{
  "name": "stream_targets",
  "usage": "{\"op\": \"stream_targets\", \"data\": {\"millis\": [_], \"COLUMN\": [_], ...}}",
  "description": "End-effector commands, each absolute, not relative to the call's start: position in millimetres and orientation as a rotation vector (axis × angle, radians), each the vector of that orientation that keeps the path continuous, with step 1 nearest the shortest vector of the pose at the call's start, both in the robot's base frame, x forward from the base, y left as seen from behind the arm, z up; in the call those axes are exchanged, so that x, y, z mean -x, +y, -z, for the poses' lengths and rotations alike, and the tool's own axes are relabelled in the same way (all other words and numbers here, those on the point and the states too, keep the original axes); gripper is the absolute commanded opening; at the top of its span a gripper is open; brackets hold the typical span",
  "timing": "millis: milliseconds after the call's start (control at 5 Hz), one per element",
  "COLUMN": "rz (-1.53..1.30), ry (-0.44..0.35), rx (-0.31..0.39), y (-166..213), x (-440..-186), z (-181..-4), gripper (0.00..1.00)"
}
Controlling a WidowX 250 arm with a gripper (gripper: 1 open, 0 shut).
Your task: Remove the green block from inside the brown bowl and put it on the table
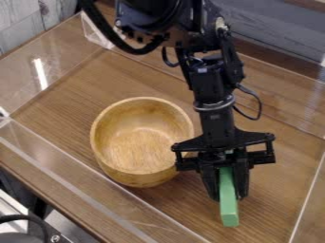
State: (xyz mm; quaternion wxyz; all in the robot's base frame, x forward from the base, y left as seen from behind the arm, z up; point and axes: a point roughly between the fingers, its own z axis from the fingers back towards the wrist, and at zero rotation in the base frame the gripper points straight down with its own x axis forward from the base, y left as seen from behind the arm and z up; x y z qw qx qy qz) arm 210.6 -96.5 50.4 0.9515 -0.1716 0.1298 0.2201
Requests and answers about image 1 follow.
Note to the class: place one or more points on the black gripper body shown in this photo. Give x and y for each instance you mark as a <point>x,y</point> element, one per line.
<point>222,144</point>

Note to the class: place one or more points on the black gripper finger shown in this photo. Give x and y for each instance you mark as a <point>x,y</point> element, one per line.
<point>210,178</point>
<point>242,177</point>

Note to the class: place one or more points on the green rectangular block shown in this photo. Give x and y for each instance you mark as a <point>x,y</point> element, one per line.
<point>228,198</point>

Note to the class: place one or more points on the brown wooden bowl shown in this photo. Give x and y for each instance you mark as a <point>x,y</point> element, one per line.
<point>131,136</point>

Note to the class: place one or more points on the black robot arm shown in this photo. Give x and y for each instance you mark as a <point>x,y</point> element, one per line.
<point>191,27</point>

